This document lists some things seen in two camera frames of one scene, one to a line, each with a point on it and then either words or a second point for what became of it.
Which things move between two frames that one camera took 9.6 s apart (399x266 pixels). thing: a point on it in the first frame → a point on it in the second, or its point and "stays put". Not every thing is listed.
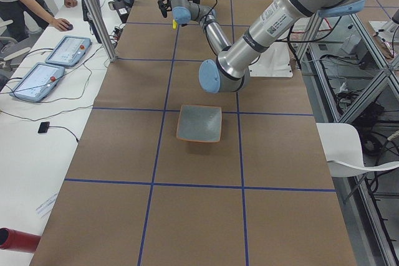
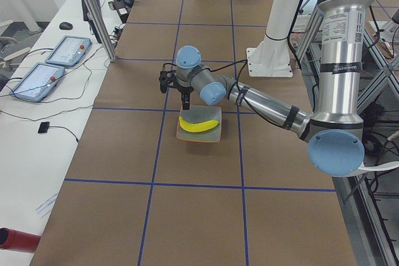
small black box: x=43 y=127 stays put
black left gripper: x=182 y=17 → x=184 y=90
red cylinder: x=14 y=240 stays put
